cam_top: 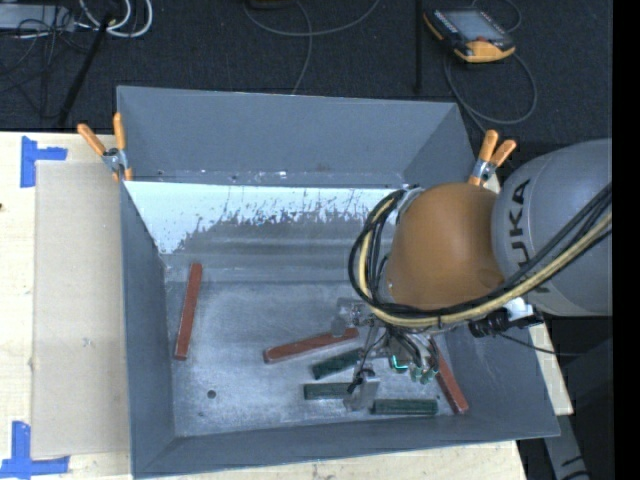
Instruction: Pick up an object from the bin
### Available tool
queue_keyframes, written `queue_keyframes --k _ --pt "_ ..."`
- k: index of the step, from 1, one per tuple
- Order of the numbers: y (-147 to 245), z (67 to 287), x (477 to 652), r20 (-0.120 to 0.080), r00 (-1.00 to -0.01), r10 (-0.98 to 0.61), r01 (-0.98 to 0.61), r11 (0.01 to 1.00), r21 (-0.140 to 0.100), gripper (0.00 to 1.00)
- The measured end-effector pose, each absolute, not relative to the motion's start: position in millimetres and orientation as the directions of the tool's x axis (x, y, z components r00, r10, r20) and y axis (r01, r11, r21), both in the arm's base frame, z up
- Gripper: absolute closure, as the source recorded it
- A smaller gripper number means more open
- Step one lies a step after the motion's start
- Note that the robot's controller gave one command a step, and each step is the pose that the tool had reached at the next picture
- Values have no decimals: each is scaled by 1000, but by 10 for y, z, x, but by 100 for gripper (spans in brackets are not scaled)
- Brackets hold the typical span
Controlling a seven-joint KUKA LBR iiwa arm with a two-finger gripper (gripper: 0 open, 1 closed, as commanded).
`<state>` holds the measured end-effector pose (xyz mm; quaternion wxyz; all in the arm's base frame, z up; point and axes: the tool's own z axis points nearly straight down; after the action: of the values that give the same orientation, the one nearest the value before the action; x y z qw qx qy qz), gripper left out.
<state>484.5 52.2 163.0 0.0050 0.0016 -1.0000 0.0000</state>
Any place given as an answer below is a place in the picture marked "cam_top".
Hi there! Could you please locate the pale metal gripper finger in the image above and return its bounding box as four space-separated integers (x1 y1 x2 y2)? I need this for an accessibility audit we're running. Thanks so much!
343 366 383 413
329 297 375 339

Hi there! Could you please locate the dark green flat block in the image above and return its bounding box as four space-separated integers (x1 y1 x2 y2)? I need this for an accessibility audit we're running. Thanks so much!
311 348 363 381
370 398 440 417
302 381 354 402

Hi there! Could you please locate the red-brown flat block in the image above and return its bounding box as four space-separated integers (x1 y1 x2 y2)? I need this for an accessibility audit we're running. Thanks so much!
428 340 471 416
262 326 362 366
173 262 204 362

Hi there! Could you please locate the grey metal bin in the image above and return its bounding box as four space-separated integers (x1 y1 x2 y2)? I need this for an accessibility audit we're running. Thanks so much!
115 85 562 479

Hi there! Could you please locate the pale flat board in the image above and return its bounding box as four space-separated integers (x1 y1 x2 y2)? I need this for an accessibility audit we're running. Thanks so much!
30 160 132 460

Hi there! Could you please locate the black cylinder on white bracket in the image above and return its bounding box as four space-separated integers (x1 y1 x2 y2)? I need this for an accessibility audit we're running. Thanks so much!
467 299 546 340

